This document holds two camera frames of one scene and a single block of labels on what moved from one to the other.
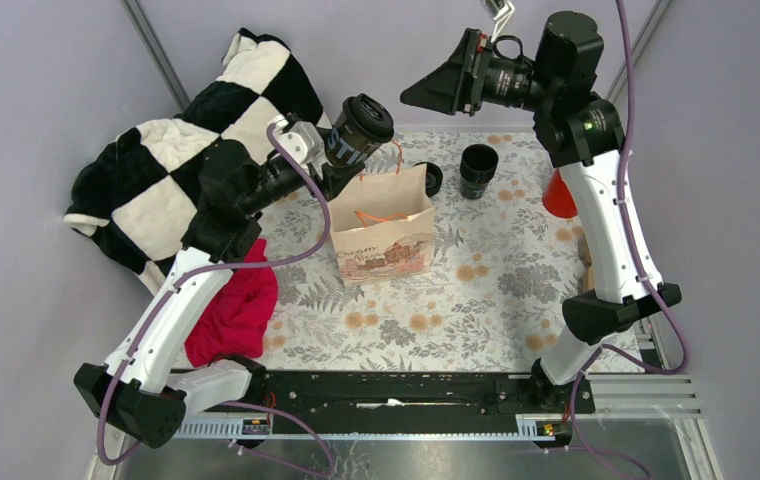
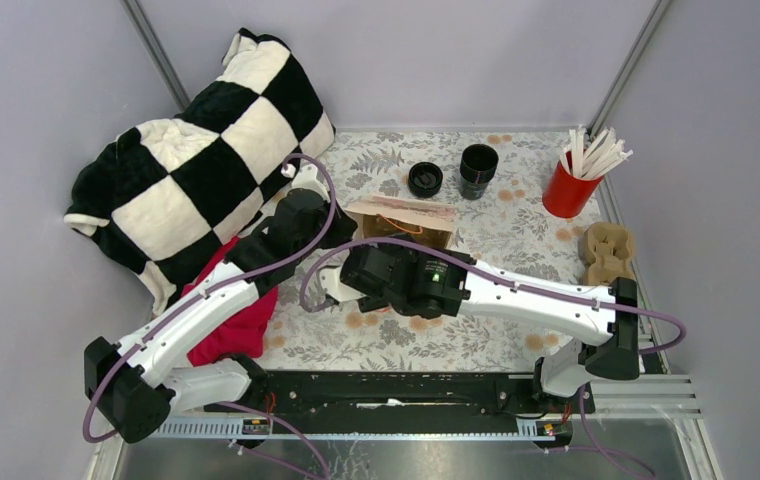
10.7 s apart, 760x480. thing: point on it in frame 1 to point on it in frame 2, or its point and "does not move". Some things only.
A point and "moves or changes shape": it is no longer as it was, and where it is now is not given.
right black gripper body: (501, 81) to (367, 304)
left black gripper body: (325, 185) to (336, 233)
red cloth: (237, 322) does not move
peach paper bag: (383, 225) moves or changes shape
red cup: (557, 199) does not move
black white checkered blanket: (138, 190) does not move
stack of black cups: (478, 164) does not move
